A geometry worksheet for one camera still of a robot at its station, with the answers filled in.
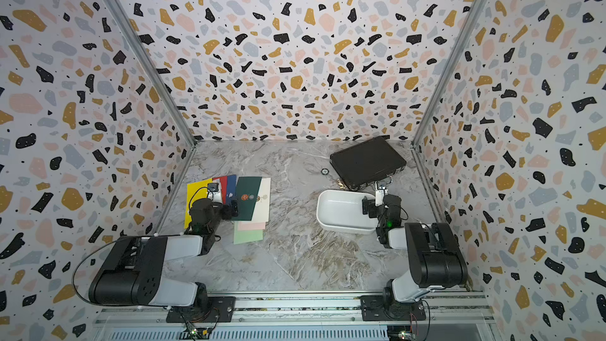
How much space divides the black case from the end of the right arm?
0.12 metres

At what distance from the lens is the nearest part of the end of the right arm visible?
2.44ft

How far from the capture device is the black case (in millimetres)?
1048
